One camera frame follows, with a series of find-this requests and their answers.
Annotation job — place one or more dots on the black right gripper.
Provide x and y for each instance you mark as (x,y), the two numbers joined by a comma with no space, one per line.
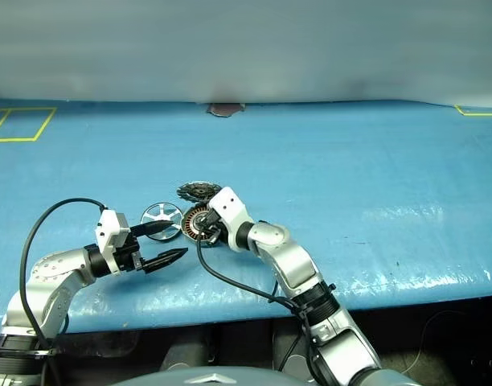
(213,225)

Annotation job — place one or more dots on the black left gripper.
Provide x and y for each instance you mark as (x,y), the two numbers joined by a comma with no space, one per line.
(129,257)

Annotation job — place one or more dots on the motor housing with copper windings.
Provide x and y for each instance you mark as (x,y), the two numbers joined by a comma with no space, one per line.
(188,231)

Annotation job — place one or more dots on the silver spoked rotor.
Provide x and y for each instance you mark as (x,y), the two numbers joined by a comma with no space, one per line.
(159,209)

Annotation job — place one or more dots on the round grey motor lid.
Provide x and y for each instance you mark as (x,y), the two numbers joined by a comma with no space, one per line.
(193,191)

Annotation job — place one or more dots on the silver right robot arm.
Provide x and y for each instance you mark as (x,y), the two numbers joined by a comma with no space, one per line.
(294,261)

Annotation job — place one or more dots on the dark rounded shape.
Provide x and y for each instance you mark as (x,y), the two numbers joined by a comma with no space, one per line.
(294,360)
(181,360)

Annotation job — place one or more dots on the brown flat object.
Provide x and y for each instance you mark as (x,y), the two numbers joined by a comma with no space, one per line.
(226,109)

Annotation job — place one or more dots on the grey robot torso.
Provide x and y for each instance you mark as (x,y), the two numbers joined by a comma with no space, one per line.
(214,380)

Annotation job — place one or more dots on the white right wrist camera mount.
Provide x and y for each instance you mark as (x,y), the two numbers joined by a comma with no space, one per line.
(230,205)

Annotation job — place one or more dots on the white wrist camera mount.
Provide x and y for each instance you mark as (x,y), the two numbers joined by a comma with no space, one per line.
(230,205)
(109,229)

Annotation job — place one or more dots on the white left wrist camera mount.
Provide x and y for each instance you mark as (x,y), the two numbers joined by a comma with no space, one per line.
(109,229)

